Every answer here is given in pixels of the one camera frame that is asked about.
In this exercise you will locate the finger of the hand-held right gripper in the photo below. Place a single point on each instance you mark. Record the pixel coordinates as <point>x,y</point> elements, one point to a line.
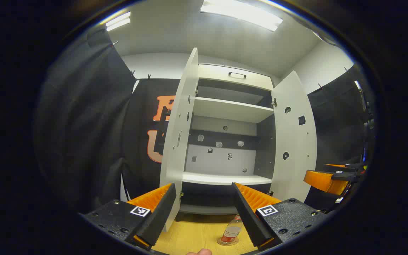
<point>324,181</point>
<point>349,165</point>

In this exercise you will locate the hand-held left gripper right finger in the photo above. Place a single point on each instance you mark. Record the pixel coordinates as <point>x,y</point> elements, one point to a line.
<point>248,216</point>

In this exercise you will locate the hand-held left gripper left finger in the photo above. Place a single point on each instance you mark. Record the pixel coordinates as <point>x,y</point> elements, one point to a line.
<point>159,216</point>

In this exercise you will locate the clear plastic water bottle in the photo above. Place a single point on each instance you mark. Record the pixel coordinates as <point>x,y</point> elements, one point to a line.
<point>231,230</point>

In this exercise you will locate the white cabinet door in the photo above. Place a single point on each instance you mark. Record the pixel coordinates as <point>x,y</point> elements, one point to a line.
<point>294,141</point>
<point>177,141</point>

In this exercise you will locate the black backdrop cloth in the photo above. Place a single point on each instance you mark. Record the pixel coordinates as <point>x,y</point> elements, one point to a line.
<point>335,127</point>
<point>140,117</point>
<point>83,124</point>

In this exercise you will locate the white cabinet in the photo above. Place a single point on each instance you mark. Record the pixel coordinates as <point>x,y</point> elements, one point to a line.
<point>225,152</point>

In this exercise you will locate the white cabinet drawer front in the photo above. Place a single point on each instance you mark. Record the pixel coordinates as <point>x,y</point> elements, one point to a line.
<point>221,76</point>

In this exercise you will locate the ceiling light panel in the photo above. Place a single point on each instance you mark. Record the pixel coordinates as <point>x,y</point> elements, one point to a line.
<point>241,14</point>
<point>118,21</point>

